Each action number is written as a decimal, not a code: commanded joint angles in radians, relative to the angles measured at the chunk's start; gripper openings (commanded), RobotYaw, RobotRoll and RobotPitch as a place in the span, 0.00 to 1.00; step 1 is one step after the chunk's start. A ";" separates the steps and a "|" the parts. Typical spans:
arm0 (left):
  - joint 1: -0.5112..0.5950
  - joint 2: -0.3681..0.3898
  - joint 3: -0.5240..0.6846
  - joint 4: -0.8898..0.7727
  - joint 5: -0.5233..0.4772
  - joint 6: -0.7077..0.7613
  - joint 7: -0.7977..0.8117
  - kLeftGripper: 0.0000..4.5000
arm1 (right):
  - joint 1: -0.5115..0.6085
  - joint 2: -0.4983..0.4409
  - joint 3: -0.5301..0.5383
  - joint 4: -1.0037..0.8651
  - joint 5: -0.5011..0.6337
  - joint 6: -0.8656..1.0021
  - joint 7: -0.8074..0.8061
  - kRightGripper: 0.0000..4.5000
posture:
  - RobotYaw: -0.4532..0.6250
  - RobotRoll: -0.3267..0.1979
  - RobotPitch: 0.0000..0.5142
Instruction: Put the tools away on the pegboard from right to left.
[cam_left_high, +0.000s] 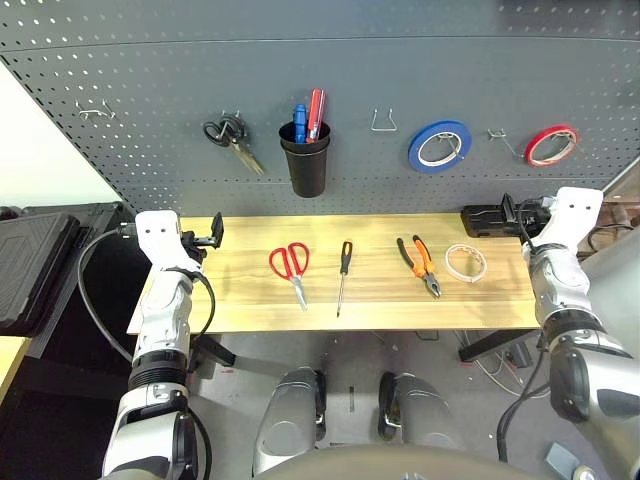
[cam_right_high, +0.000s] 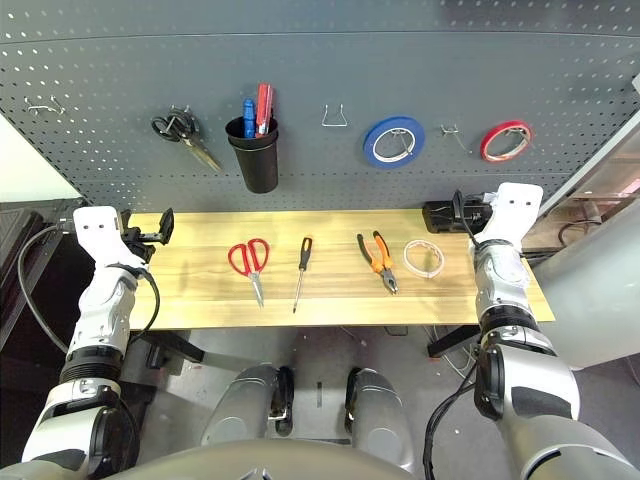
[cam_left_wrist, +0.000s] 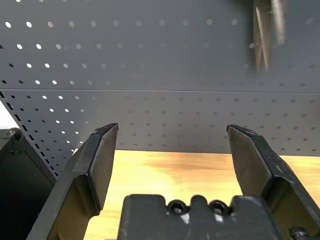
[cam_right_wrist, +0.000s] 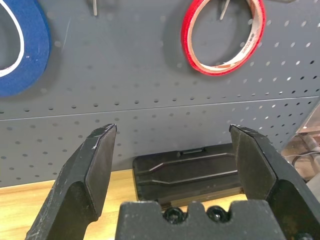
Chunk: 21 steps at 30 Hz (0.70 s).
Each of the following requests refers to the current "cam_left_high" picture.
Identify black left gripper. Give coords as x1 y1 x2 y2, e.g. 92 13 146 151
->
179 212 225 264

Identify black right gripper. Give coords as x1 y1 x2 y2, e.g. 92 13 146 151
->
501 193 554 236

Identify white tape roll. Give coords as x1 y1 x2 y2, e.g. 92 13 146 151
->
444 243 489 285

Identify red handled scissors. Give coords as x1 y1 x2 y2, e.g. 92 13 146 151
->
268 242 311 312

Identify orange black pliers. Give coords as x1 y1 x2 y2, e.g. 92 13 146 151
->
396 234 443 300

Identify black orange screwdriver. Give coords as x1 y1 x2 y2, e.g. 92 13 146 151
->
336 240 354 318

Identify grey metal pegboard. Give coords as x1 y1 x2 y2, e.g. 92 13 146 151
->
0 0 640 217

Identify red tape roll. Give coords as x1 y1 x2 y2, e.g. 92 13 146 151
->
523 124 580 168

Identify long metal peg hook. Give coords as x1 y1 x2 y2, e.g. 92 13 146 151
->
487 128 524 160

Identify black plastic cup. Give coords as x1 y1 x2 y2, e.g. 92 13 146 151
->
278 119 332 199

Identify blue tape roll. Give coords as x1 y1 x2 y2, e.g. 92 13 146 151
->
407 119 473 175

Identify light grey rounded object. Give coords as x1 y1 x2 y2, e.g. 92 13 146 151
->
582 239 640 351

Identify double prong metal hook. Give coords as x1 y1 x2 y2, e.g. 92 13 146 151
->
74 99 117 121

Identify black plastic tool case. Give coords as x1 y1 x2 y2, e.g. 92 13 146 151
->
0 212 81 337

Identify silver left robot leg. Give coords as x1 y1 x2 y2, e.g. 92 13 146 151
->
252 367 326 476

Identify silver robot leg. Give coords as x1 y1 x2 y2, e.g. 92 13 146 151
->
378 370 466 451
252 367 326 476

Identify silver right robot leg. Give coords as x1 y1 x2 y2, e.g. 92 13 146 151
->
378 370 466 451

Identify yellow side table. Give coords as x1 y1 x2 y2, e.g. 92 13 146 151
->
0 335 31 406

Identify small grey floor box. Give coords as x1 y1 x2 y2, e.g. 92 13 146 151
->
544 442 579 479

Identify grey robot torso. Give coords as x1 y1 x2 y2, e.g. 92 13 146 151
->
259 444 541 480

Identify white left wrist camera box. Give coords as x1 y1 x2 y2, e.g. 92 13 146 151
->
134 209 195 272

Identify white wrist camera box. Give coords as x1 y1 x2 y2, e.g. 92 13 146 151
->
134 209 195 272
542 187 605 250

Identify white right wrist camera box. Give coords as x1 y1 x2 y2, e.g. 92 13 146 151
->
542 187 605 250

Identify black looped floor cable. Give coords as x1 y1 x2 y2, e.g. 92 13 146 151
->
587 224 621 251

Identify black handled scissors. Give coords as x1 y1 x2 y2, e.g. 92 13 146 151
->
202 113 265 176

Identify black table leg bracket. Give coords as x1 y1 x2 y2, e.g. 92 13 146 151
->
458 329 540 363
189 333 237 375

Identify blue handled screwdriver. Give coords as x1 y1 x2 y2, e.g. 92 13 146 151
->
292 103 309 144

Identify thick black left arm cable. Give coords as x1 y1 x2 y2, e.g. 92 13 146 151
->
77 227 136 364

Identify wire pliers holder hook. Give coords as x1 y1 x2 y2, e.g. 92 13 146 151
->
370 106 399 134

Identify red handled screwdriver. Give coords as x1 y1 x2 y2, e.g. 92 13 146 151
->
305 88 327 143

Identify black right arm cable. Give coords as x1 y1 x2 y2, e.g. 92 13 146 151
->
497 339 551 464

